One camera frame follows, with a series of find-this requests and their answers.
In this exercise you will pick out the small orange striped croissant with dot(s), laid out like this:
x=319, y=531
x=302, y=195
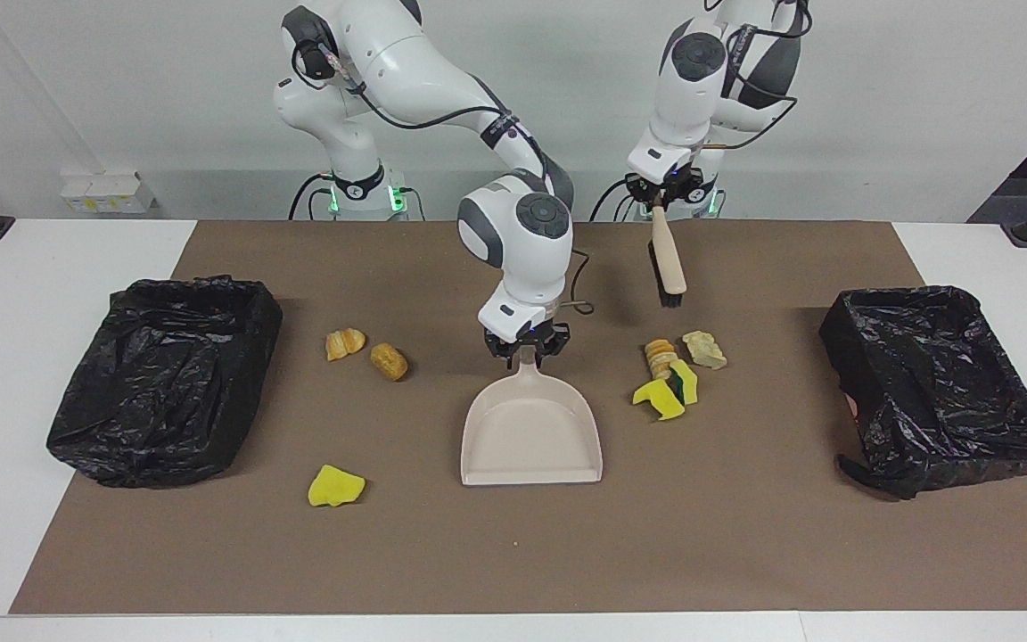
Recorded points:
x=344, y=344

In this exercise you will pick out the yellow sponge with green pad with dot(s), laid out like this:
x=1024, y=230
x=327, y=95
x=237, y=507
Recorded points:
x=687, y=383

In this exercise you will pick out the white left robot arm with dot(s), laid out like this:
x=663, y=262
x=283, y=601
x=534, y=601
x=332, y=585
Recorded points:
x=696, y=89

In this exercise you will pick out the black bag lined bin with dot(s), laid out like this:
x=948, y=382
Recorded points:
x=941, y=392
x=157, y=383

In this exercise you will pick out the beige plastic dustpan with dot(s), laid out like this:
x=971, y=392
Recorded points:
x=531, y=428

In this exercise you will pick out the brown oval bread roll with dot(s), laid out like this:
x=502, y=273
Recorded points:
x=389, y=361

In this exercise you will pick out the pale striped pastry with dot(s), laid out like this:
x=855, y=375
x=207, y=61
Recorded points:
x=703, y=349

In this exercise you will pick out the brown table mat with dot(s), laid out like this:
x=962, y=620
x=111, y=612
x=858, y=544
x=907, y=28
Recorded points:
x=513, y=553

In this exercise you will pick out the white wall power box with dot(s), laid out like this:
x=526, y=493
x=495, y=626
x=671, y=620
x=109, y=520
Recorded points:
x=108, y=192

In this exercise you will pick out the flat yellow sponge piece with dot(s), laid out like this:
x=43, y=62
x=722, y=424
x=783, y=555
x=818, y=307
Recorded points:
x=333, y=487

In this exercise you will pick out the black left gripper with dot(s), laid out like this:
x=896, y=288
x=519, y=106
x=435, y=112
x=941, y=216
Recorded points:
x=669, y=181

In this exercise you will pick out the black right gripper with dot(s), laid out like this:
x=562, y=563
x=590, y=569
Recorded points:
x=527, y=339

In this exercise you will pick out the curved yellow sponge piece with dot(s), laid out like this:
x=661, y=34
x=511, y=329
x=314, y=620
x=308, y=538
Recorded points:
x=661, y=401

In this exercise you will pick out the pale bread chunk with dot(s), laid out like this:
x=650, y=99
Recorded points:
x=659, y=355

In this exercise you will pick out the beige hand brush black bristles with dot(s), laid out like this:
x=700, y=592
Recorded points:
x=667, y=259

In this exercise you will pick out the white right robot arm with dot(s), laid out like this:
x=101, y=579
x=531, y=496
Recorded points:
x=522, y=241

